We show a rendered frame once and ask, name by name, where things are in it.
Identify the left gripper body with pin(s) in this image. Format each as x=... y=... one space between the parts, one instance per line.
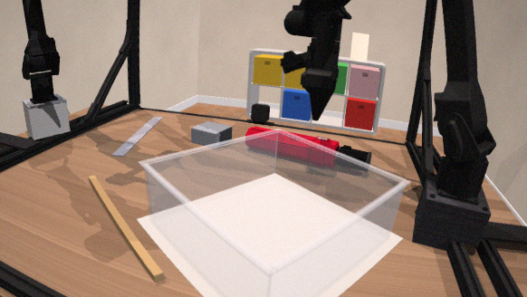
x=325 y=56

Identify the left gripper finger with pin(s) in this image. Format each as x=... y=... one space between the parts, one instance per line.
x=319 y=100

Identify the tan wooden stick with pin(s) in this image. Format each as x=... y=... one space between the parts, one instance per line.
x=148 y=263

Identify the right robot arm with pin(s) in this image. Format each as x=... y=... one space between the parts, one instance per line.
x=40 y=54

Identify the grey flat strip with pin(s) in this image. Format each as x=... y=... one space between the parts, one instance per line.
x=132 y=141

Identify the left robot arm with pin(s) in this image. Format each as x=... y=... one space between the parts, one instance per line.
x=460 y=110

